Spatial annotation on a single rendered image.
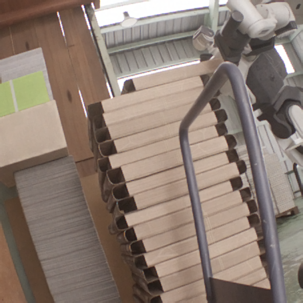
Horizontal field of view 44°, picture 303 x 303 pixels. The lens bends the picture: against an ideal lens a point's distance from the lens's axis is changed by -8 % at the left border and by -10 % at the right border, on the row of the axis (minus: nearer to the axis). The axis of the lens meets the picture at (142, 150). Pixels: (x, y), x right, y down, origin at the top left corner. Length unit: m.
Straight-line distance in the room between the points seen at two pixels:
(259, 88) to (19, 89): 0.99
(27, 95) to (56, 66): 1.10
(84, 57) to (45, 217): 1.39
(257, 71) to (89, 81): 1.36
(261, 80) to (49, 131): 0.88
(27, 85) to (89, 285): 0.87
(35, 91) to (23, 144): 0.23
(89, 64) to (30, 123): 1.20
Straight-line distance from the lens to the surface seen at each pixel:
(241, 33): 1.08
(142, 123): 1.21
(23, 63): 2.26
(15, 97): 1.67
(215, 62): 1.35
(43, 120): 1.61
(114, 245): 2.33
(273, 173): 6.72
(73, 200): 1.67
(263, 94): 1.65
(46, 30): 2.89
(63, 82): 2.68
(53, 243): 1.66
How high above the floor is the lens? 0.64
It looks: 11 degrees up
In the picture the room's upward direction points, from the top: 19 degrees counter-clockwise
